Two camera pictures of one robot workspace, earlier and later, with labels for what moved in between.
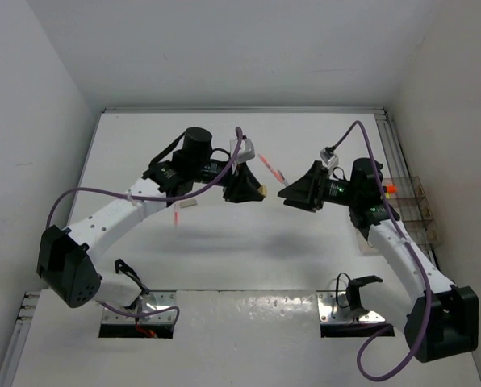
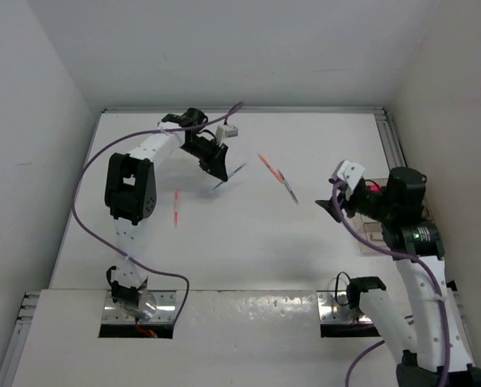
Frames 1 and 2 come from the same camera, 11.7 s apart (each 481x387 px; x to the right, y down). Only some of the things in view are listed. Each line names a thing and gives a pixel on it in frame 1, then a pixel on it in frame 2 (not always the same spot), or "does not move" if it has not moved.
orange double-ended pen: (275, 172) does not move
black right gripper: (307, 192) to (329, 205)
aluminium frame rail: (244, 110) does not move
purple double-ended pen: (282, 177) does not move
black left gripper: (242, 186) to (215, 164)
